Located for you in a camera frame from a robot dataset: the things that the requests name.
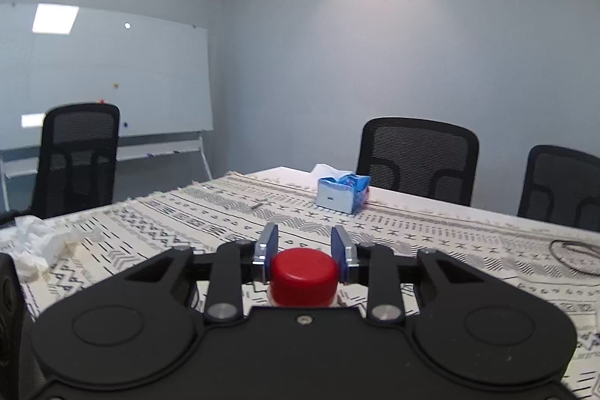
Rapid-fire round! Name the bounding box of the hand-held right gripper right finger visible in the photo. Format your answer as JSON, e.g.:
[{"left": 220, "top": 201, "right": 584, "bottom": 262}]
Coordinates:
[{"left": 331, "top": 225, "right": 489, "bottom": 326}]

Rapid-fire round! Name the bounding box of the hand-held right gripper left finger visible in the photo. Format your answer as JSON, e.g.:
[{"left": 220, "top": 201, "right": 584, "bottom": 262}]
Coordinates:
[{"left": 126, "top": 223, "right": 281, "bottom": 325}]

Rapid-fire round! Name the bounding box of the red bottle cap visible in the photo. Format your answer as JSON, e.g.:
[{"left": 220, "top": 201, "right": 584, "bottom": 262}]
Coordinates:
[{"left": 272, "top": 248, "right": 339, "bottom": 307}]

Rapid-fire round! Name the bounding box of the blue tissue box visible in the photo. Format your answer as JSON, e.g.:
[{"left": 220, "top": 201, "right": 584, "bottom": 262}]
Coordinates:
[{"left": 311, "top": 164, "right": 372, "bottom": 214}]

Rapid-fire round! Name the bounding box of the crumpled white tissue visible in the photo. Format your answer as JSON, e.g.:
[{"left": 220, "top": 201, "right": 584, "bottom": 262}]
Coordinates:
[{"left": 0, "top": 215, "right": 80, "bottom": 280}]

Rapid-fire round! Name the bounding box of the patterned white tablecloth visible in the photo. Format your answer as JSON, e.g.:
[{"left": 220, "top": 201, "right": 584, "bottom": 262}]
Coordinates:
[{"left": 0, "top": 168, "right": 600, "bottom": 400}]

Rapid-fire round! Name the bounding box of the black mesh office chair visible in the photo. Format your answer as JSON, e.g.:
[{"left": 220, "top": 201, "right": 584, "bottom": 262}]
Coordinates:
[
  {"left": 30, "top": 102, "right": 121, "bottom": 220},
  {"left": 517, "top": 144, "right": 600, "bottom": 233},
  {"left": 356, "top": 117, "right": 480, "bottom": 208}
]

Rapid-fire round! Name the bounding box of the whiteboard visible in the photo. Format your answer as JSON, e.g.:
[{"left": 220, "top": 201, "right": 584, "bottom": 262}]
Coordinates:
[{"left": 0, "top": 1, "right": 215, "bottom": 148}]

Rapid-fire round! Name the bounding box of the black cable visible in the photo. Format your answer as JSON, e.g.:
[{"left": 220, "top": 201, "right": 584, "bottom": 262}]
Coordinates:
[{"left": 549, "top": 239, "right": 600, "bottom": 277}]

